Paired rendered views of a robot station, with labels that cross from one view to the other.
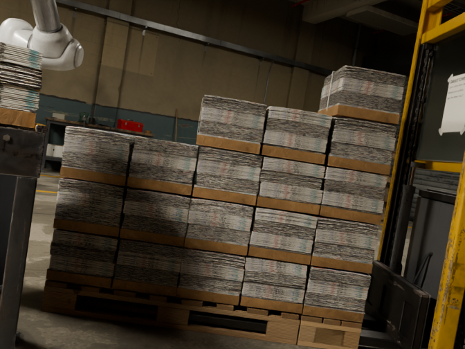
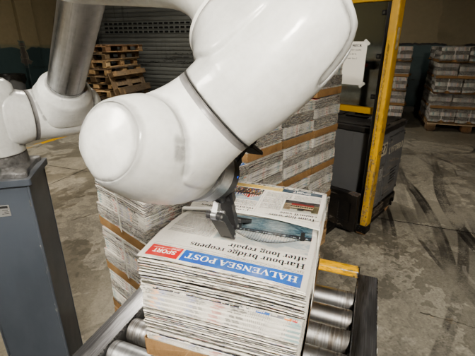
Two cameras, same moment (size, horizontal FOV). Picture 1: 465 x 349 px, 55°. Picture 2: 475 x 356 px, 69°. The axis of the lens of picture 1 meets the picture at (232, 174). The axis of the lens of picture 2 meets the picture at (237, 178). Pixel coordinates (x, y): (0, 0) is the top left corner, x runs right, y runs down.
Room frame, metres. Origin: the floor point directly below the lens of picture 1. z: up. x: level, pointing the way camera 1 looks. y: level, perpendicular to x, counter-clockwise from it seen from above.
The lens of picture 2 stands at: (0.91, 1.27, 1.36)
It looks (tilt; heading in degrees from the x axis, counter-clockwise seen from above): 22 degrees down; 316
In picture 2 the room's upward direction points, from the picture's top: straight up
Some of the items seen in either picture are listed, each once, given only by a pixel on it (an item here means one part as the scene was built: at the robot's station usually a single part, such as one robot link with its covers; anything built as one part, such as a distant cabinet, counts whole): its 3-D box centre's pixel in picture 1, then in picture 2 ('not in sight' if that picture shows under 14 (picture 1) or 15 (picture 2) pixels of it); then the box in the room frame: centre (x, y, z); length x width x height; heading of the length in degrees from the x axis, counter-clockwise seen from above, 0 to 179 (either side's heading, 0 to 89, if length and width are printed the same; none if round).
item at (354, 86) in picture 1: (339, 206); (297, 157); (2.21, -0.55, 0.65); 0.39 x 0.30 x 1.29; 4
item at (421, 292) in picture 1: (391, 303); (319, 200); (2.24, -0.90, 0.20); 0.62 x 0.05 x 0.30; 4
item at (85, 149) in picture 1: (186, 230); (222, 227); (2.17, 0.18, 0.42); 1.17 x 0.39 x 0.83; 94
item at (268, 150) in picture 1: (287, 154); (271, 133); (2.19, -0.25, 0.86); 0.38 x 0.29 x 0.04; 3
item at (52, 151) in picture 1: (97, 145); not in sight; (7.90, 2.43, 0.55); 1.80 x 0.70 x 1.09; 115
